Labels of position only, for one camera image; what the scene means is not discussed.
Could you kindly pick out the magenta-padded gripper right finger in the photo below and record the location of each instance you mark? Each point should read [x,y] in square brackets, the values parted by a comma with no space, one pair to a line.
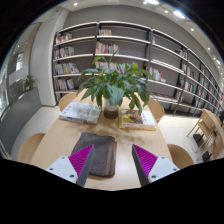
[156,168]

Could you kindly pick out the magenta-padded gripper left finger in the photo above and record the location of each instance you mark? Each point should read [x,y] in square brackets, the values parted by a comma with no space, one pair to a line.
[66,168]

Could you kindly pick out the zigzag-striped brown towel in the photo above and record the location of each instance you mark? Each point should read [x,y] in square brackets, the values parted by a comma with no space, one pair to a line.
[103,151]

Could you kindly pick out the round-backed wooden chair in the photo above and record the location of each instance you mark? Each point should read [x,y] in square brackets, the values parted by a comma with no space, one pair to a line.
[180,156]
[30,148]
[66,101]
[157,109]

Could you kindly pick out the yellow-edged picture book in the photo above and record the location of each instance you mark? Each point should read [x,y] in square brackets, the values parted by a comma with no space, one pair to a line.
[136,119]

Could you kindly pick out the large white book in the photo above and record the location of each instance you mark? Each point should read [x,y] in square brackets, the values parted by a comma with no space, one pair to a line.
[80,112]

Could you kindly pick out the green potted plant white pot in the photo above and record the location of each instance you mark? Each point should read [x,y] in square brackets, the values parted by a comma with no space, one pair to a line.
[115,88]

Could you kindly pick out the small leafy floor plant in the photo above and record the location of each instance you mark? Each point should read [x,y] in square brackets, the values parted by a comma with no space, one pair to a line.
[29,82]

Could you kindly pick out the grey bookshelf unit with books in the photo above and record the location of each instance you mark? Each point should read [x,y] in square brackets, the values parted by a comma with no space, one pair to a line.
[126,50]

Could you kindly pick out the round ceiling lights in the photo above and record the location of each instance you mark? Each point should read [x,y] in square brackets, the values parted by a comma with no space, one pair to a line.
[178,14]

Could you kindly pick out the wood-frame slatted chair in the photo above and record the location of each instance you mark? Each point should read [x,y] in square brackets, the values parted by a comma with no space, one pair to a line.
[206,125]
[216,145]

